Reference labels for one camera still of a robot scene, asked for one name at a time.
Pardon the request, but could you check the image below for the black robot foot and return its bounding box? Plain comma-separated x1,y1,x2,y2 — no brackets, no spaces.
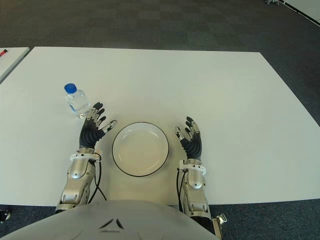
0,207,12,225

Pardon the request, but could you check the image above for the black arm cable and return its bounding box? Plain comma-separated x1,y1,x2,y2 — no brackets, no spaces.
86,157,108,204
176,168,187,213

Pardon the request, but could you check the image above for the white wall panel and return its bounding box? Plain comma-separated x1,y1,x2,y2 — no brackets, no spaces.
283,0,320,27

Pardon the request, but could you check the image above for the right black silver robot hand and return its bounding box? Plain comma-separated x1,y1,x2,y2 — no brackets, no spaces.
174,116,203,161

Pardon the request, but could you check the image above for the clear water bottle blue cap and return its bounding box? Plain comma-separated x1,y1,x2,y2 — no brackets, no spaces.
64,83,92,120

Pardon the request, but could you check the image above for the silver metal clip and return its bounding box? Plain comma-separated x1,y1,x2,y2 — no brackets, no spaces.
211,213,228,235

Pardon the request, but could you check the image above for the grey robot torso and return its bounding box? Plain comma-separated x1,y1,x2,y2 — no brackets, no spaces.
0,199,222,240

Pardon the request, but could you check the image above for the white side table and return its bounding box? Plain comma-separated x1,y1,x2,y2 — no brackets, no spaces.
0,47,31,85

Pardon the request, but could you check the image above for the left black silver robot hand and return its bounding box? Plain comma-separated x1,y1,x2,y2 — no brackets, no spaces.
78,101,118,151

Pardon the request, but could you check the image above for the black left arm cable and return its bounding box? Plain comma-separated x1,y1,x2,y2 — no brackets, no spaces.
86,157,108,204

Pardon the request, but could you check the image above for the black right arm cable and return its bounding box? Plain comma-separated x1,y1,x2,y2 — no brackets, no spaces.
176,168,187,213

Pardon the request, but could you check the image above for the white plate black rim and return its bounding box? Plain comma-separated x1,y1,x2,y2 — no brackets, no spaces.
111,121,171,178

